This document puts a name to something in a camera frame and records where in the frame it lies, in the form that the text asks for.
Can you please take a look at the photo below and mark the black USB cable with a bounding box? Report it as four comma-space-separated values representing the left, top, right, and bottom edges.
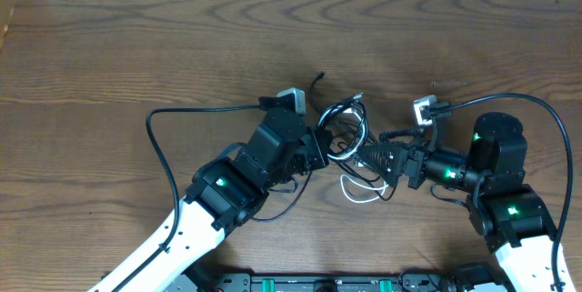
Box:
249, 71, 396, 223

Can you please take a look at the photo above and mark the white USB cable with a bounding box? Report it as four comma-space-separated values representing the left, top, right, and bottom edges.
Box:
316, 106, 390, 205

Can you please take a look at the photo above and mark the black cable blue connector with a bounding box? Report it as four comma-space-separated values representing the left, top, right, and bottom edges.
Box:
317, 93, 373, 162

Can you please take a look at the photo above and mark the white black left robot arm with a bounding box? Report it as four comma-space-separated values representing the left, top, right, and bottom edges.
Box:
93, 107, 333, 291

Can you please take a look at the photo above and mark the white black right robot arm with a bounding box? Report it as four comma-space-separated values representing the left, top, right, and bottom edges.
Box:
356, 112, 576, 291

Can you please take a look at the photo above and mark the black right camera cable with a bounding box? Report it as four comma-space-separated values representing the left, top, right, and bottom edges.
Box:
426, 92, 575, 292

